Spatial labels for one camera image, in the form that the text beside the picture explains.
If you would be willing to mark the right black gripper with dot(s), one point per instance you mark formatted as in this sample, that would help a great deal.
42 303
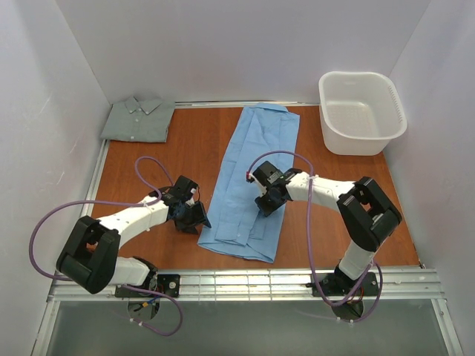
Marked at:
267 200

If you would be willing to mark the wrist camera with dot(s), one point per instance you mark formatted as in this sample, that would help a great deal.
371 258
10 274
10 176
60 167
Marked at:
250 178
190 196

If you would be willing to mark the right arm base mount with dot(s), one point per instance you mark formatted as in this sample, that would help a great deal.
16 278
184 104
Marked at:
333 286

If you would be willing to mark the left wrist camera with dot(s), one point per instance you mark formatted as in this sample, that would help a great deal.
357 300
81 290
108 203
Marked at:
190 196

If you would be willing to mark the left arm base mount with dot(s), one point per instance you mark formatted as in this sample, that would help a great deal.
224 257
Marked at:
168 284

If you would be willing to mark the folded grey shirt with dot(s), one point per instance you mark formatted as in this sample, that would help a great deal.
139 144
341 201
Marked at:
133 120

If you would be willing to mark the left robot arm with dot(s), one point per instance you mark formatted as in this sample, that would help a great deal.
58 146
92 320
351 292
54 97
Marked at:
90 256

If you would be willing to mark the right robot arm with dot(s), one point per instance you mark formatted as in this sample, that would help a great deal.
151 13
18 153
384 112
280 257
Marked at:
367 212

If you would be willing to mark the white plastic basket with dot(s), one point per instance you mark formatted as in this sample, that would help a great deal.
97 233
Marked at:
360 112

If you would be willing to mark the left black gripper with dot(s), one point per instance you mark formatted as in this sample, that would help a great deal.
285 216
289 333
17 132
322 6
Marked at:
190 217

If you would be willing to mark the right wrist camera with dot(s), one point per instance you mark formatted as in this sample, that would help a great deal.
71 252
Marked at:
250 178

